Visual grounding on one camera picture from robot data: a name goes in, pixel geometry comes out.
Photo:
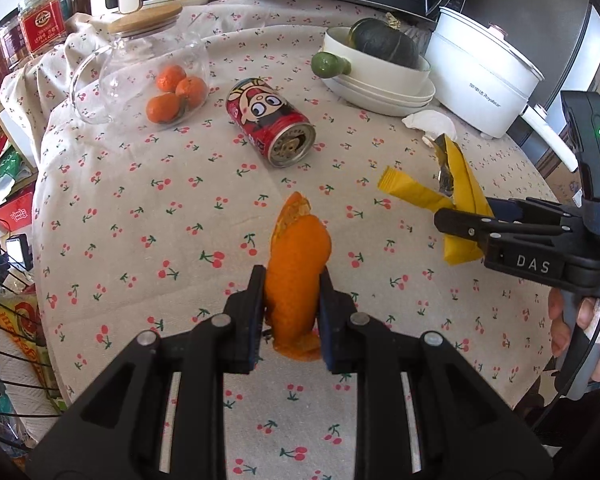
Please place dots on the black tracking camera unit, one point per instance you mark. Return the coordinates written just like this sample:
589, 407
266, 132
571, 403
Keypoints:
582, 114

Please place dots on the yellow snack wrapper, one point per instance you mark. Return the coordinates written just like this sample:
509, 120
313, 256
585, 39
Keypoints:
466, 194

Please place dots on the orange tangerine left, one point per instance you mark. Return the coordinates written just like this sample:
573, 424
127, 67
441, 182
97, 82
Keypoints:
164, 109

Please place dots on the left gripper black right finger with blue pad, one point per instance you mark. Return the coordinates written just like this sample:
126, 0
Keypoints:
422, 411

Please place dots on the red cartoon drink can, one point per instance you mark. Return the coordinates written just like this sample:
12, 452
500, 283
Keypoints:
275, 128

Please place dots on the black wire rack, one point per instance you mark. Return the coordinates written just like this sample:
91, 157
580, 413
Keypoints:
30, 398

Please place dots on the orange peel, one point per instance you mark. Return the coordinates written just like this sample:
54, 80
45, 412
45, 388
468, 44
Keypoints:
299, 250

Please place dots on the red label jar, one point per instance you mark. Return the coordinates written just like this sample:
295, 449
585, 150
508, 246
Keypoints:
42, 24

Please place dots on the crumpled white tissue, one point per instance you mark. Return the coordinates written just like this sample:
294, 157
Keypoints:
432, 124

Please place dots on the orange tangerine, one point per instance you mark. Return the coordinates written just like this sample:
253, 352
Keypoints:
164, 109
193, 91
169, 78

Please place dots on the orange tangerine top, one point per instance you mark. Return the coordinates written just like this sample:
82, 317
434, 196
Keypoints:
169, 78

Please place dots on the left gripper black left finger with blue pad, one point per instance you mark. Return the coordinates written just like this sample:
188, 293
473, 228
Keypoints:
156, 410

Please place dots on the white Royalstar electric pot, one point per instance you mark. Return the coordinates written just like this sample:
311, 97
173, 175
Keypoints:
487, 82

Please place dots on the dark green pumpkin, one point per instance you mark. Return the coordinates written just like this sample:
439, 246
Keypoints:
378, 39

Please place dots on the orange tangerine right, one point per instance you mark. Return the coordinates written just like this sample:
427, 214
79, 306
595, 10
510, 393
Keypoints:
193, 91

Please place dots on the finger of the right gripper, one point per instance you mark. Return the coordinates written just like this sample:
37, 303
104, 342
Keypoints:
489, 232
530, 210

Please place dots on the glass jar wooden lid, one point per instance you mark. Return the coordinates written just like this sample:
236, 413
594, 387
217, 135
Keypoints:
113, 84

